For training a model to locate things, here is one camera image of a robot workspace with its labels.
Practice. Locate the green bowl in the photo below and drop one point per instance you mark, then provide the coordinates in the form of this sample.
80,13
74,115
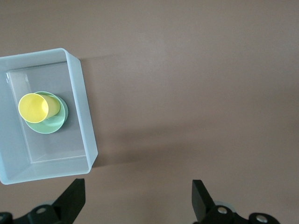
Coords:
53,123

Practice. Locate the yellow plastic cup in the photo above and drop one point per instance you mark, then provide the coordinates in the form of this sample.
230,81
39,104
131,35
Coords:
32,108

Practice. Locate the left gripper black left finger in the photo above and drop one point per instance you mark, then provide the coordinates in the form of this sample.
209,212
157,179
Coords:
63,207

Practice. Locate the translucent plastic bin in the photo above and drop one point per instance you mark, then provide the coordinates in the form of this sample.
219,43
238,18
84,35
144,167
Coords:
79,116

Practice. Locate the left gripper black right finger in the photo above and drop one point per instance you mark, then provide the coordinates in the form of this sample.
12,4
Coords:
210,214

